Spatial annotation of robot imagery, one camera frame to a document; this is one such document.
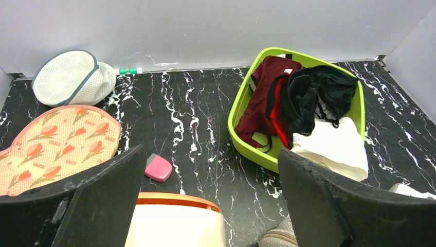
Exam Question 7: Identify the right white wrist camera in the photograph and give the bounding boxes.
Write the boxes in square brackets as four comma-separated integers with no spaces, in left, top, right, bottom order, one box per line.
[389,183,435,200]

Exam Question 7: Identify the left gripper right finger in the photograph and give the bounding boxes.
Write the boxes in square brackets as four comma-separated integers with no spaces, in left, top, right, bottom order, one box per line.
[278,149,435,246]

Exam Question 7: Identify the white grey-trimmed mesh bag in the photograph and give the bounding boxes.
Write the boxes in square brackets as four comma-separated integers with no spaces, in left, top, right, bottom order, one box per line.
[31,50,116,108]

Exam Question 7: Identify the pink small case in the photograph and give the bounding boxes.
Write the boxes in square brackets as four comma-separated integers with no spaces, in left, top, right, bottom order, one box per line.
[144,153,173,182]

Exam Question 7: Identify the dark red garment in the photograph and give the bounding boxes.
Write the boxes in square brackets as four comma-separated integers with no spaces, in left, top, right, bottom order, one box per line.
[235,53,303,148]

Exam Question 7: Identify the black lace bra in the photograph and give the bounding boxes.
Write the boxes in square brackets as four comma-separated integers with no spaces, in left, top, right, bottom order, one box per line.
[280,65,358,138]

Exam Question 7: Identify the beige mesh cylindrical laundry bag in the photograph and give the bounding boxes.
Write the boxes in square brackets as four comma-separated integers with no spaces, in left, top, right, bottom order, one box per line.
[258,215,298,247]

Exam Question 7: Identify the green plastic basket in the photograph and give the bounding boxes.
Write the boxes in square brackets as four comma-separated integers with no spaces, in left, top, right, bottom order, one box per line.
[227,47,366,173]

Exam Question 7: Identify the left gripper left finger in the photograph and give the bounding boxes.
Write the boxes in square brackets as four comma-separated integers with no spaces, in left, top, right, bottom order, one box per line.
[1,145,147,246]

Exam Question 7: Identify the white folded garment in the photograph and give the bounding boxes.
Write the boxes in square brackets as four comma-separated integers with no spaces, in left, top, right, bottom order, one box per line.
[291,117,369,182]

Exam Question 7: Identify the floral peach bra wash bag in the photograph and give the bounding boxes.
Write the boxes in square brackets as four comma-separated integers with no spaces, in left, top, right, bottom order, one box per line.
[1,105,121,196]

